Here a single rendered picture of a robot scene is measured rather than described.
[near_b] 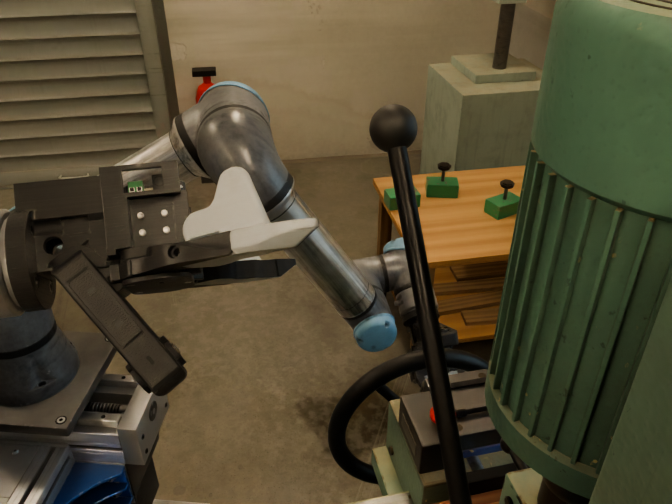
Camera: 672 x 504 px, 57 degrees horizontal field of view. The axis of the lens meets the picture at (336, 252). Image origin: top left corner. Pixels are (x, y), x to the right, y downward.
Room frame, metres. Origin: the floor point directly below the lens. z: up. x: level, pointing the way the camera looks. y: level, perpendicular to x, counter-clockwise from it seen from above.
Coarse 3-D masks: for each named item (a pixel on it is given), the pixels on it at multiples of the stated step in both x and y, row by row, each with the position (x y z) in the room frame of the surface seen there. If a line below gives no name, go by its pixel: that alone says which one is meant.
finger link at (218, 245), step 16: (192, 240) 0.34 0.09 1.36; (208, 240) 0.33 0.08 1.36; (224, 240) 0.33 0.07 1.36; (160, 256) 0.33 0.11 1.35; (176, 256) 0.33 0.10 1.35; (192, 256) 0.32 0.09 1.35; (208, 256) 0.32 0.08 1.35; (224, 256) 0.33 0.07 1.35; (144, 272) 0.33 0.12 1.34; (160, 272) 0.34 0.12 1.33
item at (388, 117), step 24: (384, 120) 0.41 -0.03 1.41; (408, 120) 0.41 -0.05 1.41; (384, 144) 0.41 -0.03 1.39; (408, 144) 0.41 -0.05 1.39; (408, 168) 0.40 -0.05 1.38; (408, 192) 0.39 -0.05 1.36; (408, 216) 0.37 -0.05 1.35; (408, 240) 0.36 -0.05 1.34; (408, 264) 0.36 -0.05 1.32; (432, 288) 0.34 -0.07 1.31; (432, 312) 0.33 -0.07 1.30; (432, 336) 0.32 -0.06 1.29; (432, 360) 0.31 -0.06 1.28; (432, 384) 0.30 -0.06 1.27; (456, 432) 0.28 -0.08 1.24; (456, 456) 0.27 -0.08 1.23; (456, 480) 0.25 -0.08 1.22
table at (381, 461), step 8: (376, 448) 0.57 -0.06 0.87; (384, 448) 0.57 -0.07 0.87; (376, 456) 0.55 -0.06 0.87; (384, 456) 0.55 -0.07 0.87; (376, 464) 0.54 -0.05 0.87; (384, 464) 0.54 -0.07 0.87; (392, 464) 0.54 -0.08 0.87; (376, 472) 0.54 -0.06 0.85; (384, 472) 0.53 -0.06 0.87; (392, 472) 0.53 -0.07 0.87; (384, 480) 0.52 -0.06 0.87; (392, 480) 0.51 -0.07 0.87; (384, 488) 0.51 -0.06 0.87; (392, 488) 0.50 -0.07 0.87; (400, 488) 0.50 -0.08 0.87; (384, 496) 0.47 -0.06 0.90; (392, 496) 0.47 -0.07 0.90; (400, 496) 0.47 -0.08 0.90
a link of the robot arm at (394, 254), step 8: (392, 240) 1.04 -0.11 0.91; (400, 240) 1.03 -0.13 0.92; (384, 248) 1.04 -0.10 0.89; (392, 248) 1.02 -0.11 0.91; (400, 248) 1.01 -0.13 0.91; (384, 256) 1.00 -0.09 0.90; (392, 256) 1.00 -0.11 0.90; (400, 256) 1.00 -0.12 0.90; (392, 264) 0.98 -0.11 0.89; (400, 264) 0.98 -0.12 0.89; (392, 272) 0.97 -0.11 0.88; (400, 272) 0.97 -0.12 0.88; (408, 272) 0.97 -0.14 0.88; (392, 280) 0.97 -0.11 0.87; (400, 280) 0.96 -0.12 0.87; (408, 280) 0.95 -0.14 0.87; (392, 288) 0.97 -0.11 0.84; (400, 288) 0.95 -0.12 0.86
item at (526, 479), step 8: (512, 472) 0.38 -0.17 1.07; (520, 472) 0.38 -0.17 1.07; (528, 472) 0.38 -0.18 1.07; (536, 472) 0.38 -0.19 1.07; (504, 480) 0.38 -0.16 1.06; (512, 480) 0.37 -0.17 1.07; (520, 480) 0.37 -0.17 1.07; (528, 480) 0.37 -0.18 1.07; (536, 480) 0.37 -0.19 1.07; (504, 488) 0.37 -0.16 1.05; (512, 488) 0.36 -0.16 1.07; (520, 488) 0.36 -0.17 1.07; (528, 488) 0.36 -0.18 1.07; (536, 488) 0.36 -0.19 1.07; (504, 496) 0.37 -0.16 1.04; (512, 496) 0.36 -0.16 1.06; (520, 496) 0.35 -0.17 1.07; (528, 496) 0.35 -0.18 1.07; (536, 496) 0.35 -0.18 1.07
